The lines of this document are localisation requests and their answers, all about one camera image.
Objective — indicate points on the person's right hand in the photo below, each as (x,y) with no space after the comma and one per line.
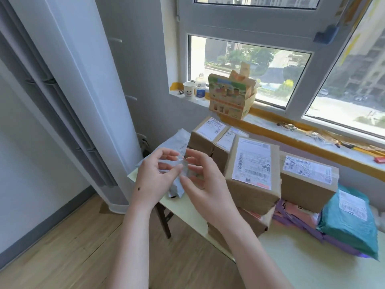
(210,189)

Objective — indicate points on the person's left hand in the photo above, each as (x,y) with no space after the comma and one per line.
(147,180)

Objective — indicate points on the person's left thumb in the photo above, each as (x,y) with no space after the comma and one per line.
(171,175)

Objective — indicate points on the person's right thumb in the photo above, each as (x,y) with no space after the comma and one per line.
(191,184)

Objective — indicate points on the clear tape piece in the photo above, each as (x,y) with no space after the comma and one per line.
(184,167)

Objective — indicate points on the person's left forearm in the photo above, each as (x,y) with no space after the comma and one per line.
(132,249)

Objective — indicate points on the person's right forearm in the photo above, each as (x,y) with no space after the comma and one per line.
(249,255)

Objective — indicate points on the grey plastic mailer bag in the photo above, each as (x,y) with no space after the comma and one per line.
(177,144)

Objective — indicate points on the white power plug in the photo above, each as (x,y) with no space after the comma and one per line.
(143,144)

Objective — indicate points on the dark wooden table leg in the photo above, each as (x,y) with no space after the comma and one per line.
(164,219)

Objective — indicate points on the small labelled cardboard box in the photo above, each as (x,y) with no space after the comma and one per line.
(224,147)
(207,132)

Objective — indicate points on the tall labelled cardboard box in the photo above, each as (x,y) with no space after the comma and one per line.
(252,177)

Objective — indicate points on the flat cardboard box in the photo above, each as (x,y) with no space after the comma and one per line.
(255,221)

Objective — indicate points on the white paper cup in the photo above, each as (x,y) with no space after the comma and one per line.
(189,90)

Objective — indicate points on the clear plastic bottle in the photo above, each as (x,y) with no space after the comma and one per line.
(200,87)

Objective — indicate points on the printed open cardboard carton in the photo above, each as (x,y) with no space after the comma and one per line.
(228,96)

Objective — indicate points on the purple mailer bag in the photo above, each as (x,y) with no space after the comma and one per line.
(288,221)
(343,248)

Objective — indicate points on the metal key bunch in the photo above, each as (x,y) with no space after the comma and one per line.
(285,126)

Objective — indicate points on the wide taped cardboard box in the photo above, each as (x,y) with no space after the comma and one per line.
(306,183)

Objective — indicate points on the pink mailer bag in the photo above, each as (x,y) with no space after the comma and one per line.
(303,214)

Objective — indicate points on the white standing air conditioner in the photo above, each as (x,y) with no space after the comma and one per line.
(75,96)

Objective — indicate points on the open window sash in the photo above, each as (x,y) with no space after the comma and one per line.
(296,99)

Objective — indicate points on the crumpled clear plastic wrap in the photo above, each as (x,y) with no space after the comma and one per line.
(321,137)

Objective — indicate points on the teal mailer bag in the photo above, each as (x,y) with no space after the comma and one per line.
(346,228)

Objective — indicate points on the red small tool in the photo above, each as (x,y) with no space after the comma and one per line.
(379,160)

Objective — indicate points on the white window frame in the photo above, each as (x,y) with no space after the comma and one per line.
(240,24)

